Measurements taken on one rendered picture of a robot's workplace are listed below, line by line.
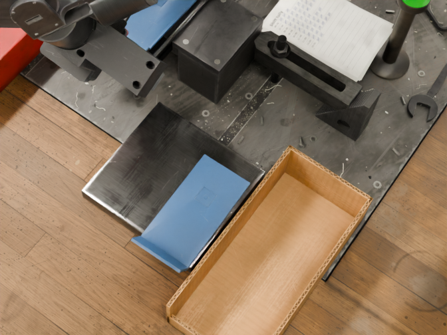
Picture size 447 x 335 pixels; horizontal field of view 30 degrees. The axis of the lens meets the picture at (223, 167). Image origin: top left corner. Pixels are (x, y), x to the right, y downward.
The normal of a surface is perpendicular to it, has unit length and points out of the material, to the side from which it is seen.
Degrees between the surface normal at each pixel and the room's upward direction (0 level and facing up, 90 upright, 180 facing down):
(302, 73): 0
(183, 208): 0
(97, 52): 29
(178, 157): 0
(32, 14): 90
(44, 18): 90
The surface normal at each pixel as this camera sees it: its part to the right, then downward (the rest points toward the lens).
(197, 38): 0.05, -0.43
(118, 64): -0.17, 0.01
